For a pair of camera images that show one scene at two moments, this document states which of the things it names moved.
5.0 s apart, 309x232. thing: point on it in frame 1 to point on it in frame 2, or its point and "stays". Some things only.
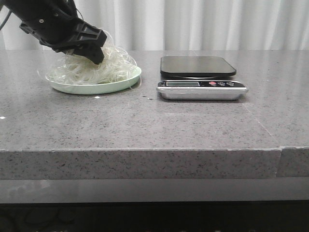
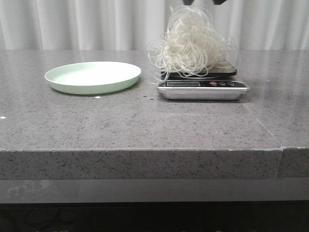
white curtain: [187, 25] stays
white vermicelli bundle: [71, 68] to [192, 45]
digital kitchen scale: [199, 78] stays
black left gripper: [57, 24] to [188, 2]
